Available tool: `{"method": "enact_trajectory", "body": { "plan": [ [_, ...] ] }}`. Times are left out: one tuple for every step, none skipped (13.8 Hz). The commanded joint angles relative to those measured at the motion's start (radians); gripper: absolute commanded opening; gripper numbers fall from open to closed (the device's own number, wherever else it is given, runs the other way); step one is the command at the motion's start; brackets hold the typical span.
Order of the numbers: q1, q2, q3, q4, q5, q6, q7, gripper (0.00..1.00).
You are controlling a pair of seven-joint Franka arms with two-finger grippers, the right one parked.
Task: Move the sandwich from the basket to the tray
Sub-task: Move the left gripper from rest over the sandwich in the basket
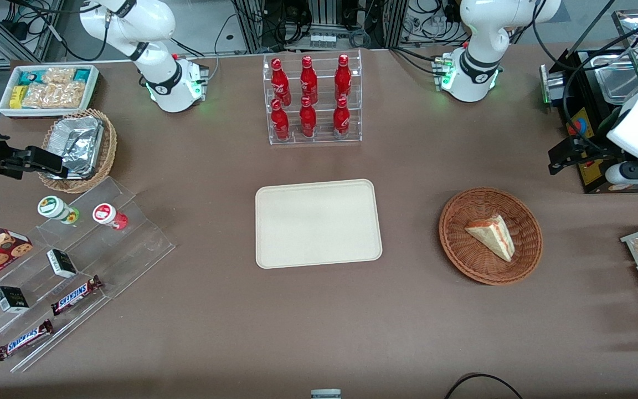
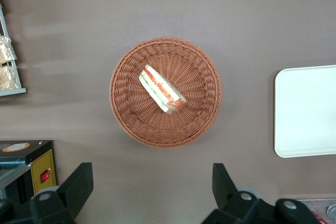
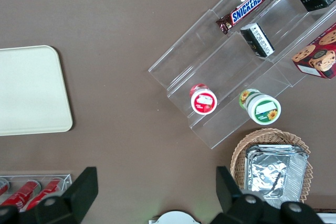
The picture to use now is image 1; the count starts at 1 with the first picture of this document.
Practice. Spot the green-lid white cup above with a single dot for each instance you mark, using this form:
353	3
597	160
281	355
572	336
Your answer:
53	208

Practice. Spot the steel warmer pan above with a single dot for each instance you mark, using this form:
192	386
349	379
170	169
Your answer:
621	83

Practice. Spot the yellow snack packet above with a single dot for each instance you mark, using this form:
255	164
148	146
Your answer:
17	97

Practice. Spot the clear acrylic bottle rack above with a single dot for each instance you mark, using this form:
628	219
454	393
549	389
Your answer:
324	138

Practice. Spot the black food warmer appliance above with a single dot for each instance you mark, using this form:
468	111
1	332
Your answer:
590	119

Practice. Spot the small clear cracker bag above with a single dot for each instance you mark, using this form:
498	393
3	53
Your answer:
58	76

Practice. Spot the round brown wicker basket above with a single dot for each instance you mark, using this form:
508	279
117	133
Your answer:
463	244

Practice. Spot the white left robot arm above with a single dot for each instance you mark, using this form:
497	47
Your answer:
474	72

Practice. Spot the white rectangular snack bin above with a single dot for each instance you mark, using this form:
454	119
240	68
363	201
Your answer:
4	105

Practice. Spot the aluminium frame rack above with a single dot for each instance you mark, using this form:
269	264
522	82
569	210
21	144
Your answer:
252	27

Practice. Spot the silver box with green light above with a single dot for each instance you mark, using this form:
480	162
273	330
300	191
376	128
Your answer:
551	88

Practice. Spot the small grey device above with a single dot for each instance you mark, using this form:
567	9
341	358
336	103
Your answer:
325	394

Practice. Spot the brown Snickers bar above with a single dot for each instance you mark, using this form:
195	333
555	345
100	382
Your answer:
24	339
75	295

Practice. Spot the teal snack packet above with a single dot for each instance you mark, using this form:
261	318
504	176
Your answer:
82	75
32	76

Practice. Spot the red cola bottle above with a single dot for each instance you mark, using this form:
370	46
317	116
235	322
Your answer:
343	77
308	80
279	80
280	123
341	119
308	121

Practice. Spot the large clear cracker bag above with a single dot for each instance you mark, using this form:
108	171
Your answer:
56	95

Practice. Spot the small black box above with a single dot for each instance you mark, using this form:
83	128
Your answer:
11	300
62	264

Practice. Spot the red-lid white cup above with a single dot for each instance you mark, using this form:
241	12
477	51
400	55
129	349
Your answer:
106	214

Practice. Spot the clear acrylic stepped shelf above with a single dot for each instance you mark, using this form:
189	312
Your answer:
130	244

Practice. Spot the beige plastic tray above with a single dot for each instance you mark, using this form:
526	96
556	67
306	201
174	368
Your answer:
319	224

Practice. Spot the silver foil container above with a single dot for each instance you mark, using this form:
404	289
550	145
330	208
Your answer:
78	144

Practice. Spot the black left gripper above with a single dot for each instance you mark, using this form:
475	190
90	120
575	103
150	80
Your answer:
589	146

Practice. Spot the oval light wicker basket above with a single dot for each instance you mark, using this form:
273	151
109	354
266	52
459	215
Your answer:
109	144

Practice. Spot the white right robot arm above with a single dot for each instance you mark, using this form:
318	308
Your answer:
158	83

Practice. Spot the triangular sandwich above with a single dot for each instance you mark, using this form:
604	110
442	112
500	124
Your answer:
493	235

